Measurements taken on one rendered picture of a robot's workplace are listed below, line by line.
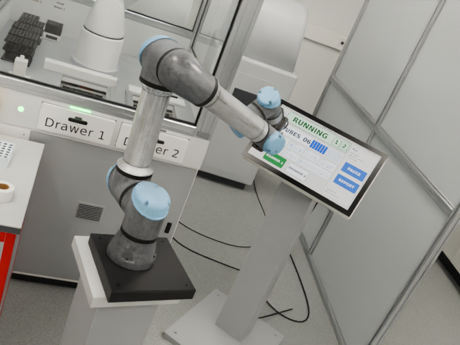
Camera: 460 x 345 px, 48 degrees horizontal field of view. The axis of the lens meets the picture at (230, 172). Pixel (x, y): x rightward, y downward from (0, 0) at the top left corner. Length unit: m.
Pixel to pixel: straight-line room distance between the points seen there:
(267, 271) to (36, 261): 1.06
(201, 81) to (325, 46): 4.22
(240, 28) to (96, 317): 1.19
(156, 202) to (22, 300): 1.23
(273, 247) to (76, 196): 0.90
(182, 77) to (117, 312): 0.74
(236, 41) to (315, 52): 3.47
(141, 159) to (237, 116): 0.32
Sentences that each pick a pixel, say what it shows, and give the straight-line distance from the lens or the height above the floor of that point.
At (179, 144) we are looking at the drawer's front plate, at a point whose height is 0.90.
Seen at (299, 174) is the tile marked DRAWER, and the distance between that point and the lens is 2.14.
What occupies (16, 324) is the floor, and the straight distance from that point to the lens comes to 2.49.
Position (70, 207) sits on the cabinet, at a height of 0.47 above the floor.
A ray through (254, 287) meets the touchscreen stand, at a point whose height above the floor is 0.36.
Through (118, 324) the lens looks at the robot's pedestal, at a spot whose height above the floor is 0.60.
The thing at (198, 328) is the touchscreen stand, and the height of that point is 0.04.
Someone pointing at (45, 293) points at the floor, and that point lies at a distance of 2.65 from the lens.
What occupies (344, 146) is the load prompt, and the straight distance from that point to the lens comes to 2.20.
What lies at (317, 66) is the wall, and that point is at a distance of 5.59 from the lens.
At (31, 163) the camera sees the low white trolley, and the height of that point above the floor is 0.76.
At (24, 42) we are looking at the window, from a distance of 2.12.
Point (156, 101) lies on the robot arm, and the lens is 1.51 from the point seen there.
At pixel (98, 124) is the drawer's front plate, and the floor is 0.90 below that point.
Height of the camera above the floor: 1.78
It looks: 24 degrees down
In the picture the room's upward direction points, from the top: 22 degrees clockwise
